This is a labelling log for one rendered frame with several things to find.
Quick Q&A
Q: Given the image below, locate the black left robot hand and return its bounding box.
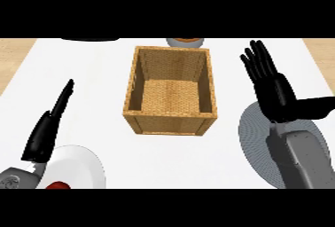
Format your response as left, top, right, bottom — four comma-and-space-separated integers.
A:
19, 78, 75, 164

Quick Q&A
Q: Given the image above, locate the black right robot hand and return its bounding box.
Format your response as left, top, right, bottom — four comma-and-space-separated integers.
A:
237, 39, 335, 124

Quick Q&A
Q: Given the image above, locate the grey round placemat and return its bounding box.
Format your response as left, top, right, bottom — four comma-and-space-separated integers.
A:
236, 101, 333, 190

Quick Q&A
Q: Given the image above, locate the brown wicker basket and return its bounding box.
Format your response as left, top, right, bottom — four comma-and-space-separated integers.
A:
121, 45, 218, 137

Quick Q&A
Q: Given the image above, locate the white plate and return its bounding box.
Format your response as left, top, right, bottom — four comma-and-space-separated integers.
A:
35, 144, 107, 190

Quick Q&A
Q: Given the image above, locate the red fruit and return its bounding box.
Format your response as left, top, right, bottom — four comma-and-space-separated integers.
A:
44, 181, 72, 190

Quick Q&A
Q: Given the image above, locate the grey bowl with orange contents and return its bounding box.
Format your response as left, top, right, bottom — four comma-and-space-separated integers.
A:
165, 37, 205, 49

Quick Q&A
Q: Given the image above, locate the black round object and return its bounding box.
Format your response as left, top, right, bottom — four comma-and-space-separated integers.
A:
59, 37, 121, 43

